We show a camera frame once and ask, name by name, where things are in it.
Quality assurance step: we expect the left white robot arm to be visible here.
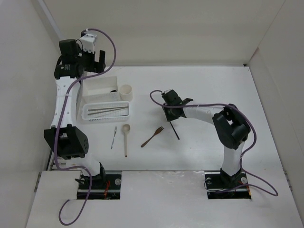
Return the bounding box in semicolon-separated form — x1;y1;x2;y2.
44;35;106;189

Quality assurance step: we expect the beige wooden spoon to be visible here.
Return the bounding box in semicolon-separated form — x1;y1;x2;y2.
122;124;131;157

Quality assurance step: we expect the white rectangular box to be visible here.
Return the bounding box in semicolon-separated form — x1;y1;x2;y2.
82;76;121;103

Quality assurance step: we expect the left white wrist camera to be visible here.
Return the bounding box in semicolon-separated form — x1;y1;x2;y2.
79;33;97;54

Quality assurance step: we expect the white round cup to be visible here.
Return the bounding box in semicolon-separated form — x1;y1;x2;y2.
119;85;133;102

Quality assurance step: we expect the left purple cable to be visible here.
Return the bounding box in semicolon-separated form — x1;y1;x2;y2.
53;28;117;225

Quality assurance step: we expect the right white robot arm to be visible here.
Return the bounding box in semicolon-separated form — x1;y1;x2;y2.
161;90;251;190

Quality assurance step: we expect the purple cable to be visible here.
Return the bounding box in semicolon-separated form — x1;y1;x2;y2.
53;28;117;225
149;89;279;196

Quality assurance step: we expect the black chopstick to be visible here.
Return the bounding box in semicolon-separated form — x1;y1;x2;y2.
104;107;129;112
169;121;180;140

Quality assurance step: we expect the white perforated basket tray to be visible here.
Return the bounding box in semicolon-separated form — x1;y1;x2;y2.
81;101;130;124

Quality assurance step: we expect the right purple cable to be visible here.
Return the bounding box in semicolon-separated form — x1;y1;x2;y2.
149;89;279;196

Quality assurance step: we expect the small silver fork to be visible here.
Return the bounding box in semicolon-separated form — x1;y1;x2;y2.
111;126;117;150

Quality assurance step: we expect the brown wooden fork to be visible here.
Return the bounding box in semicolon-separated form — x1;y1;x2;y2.
141;126;164;148

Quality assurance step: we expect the silver metal chopstick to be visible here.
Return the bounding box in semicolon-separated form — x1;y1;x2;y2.
87;111;117;116

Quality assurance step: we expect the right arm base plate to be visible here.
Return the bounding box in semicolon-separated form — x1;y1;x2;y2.
204;170;251;200

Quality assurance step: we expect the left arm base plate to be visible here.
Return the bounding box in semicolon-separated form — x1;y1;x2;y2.
75;171;122;200

